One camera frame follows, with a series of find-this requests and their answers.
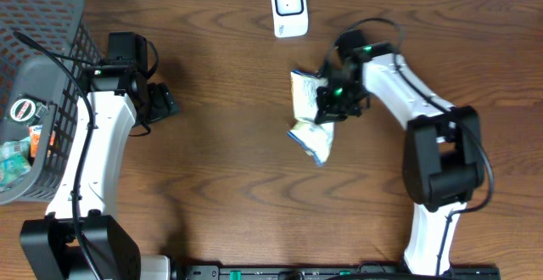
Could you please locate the white blue snack bag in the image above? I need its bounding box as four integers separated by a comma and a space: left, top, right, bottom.
288, 70, 334, 166

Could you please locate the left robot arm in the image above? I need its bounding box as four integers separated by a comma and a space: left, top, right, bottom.
20, 64, 182, 279

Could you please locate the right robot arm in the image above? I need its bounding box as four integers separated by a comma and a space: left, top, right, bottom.
315, 42, 491, 276

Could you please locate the white barcode scanner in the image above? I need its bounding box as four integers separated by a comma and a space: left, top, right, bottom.
271, 0, 309, 38

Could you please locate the orange snack packet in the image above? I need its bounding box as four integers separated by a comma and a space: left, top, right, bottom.
29, 125, 43, 159

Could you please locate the grey plastic mesh basket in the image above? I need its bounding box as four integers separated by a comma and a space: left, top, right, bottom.
1, 0, 102, 204

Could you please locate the round white red lid cup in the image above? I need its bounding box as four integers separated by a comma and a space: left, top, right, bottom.
9, 98, 36, 123

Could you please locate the green snack packet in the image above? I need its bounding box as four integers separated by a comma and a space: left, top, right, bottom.
1, 137, 31, 192

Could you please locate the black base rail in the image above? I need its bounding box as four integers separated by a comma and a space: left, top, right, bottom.
169, 264, 501, 280

